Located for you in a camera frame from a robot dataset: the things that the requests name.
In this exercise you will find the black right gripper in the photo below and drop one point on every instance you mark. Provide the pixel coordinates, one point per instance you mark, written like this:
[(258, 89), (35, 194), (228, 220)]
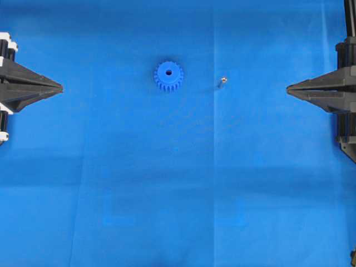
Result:
[(335, 101)]

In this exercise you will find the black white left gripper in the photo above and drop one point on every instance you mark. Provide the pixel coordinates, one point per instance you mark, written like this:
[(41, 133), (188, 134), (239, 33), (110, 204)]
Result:
[(15, 101)]

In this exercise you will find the blue table mat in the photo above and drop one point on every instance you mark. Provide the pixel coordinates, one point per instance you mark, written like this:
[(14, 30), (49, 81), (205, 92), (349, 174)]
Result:
[(114, 171)]

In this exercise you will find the blue plastic spur gear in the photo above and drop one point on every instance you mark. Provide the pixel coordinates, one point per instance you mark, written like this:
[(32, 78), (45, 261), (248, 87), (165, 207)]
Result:
[(168, 76)]

